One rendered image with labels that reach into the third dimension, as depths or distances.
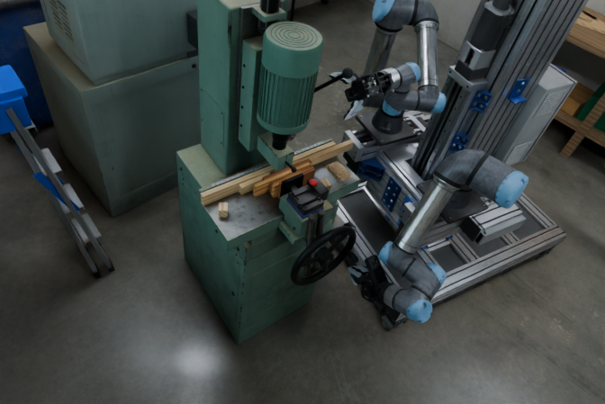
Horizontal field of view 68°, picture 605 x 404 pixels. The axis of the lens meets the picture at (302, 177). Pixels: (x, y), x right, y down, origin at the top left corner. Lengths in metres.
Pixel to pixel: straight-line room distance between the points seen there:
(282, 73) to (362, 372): 1.55
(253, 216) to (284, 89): 0.49
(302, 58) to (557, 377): 2.13
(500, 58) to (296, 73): 0.88
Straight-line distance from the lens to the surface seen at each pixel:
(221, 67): 1.58
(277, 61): 1.33
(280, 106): 1.40
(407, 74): 1.62
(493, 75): 1.94
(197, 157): 1.95
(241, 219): 1.60
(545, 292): 3.08
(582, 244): 3.51
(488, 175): 1.44
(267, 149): 1.63
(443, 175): 1.47
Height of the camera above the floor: 2.15
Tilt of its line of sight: 45 degrees down
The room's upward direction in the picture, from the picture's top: 11 degrees clockwise
